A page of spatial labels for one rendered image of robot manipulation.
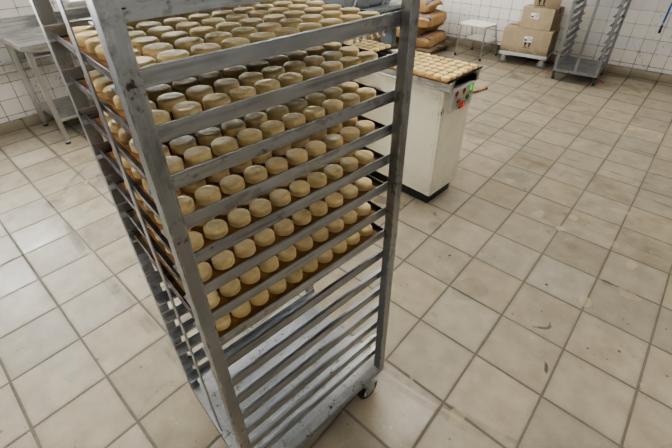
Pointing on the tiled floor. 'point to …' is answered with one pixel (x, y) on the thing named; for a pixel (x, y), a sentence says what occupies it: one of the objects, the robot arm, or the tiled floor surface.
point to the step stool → (479, 35)
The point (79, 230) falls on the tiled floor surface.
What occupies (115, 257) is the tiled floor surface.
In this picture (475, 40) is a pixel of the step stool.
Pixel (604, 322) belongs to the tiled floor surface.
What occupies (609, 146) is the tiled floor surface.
